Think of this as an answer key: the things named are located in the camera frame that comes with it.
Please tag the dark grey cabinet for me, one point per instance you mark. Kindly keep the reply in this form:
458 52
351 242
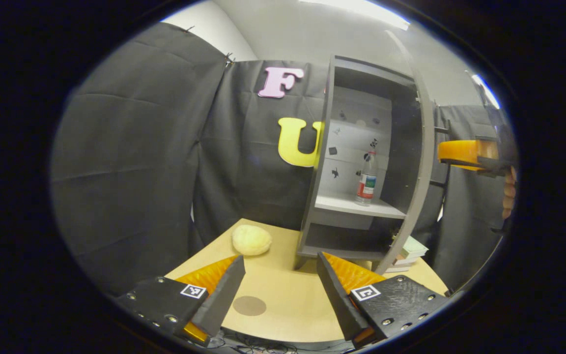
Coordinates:
356 204

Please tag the clear plastic bottle red label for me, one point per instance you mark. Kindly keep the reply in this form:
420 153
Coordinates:
366 184

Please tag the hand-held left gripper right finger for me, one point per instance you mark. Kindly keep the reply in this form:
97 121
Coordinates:
339 300

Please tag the black backdrop cloth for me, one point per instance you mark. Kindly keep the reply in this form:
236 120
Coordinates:
130 172

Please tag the pale yellow round bun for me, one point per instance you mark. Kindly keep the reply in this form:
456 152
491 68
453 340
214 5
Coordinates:
251 240

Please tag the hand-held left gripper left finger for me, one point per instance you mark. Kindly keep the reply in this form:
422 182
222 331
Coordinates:
221 300

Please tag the grey cabinet door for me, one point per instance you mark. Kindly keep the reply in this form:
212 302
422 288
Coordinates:
423 162

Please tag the round brown coaster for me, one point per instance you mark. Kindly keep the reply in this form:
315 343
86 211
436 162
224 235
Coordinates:
249 306

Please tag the green book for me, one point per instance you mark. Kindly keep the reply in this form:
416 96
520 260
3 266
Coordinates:
414 247

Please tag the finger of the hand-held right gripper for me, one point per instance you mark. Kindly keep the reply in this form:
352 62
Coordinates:
460 153

